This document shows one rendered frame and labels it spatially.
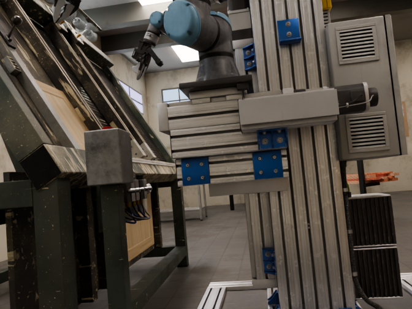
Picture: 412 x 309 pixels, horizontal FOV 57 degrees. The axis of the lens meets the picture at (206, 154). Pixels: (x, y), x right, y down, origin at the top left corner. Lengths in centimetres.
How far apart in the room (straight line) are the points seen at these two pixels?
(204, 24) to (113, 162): 51
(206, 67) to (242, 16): 39
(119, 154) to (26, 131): 33
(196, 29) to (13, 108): 67
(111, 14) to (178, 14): 607
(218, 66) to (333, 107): 38
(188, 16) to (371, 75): 64
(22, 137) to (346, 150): 107
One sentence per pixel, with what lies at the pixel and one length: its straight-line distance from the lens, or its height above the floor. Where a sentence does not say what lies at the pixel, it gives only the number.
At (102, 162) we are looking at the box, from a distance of 126.
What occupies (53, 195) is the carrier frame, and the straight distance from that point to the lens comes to 133.
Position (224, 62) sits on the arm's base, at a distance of 123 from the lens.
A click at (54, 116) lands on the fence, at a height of 104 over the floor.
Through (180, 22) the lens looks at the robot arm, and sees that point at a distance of 114.
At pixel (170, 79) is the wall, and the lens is 1098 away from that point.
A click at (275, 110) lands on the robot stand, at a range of 105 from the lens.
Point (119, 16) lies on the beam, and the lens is 714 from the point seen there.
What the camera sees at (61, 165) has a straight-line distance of 134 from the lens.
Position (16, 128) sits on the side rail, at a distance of 141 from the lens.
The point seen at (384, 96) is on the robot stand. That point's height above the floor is 96.
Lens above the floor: 74
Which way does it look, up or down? 4 degrees up
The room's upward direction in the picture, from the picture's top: 5 degrees counter-clockwise
